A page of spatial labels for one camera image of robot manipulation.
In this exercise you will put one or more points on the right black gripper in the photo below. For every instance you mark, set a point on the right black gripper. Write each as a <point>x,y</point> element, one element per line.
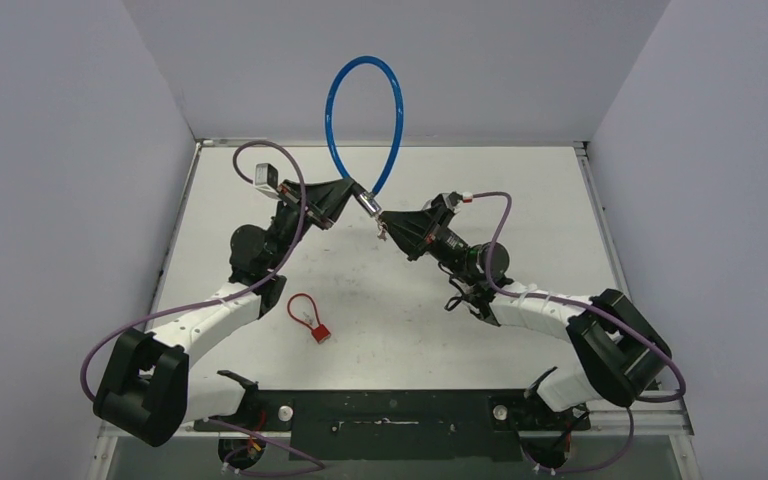
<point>430,225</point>

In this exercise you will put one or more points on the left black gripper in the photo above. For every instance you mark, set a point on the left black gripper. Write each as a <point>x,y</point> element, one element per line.
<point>325,200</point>

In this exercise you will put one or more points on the blue lock keys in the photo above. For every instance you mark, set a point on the blue lock keys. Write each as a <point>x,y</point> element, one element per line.
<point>381,231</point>

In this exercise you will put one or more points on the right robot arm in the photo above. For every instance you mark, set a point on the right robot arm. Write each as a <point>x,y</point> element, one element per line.
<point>619,354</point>

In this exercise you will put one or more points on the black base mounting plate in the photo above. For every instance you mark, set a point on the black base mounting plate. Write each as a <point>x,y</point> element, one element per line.
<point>408,424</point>

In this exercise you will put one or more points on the red cable padlock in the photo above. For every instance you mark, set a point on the red cable padlock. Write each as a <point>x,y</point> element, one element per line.
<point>320,333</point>

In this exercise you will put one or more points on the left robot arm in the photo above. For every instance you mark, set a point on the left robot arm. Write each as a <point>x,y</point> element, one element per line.
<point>147,388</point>

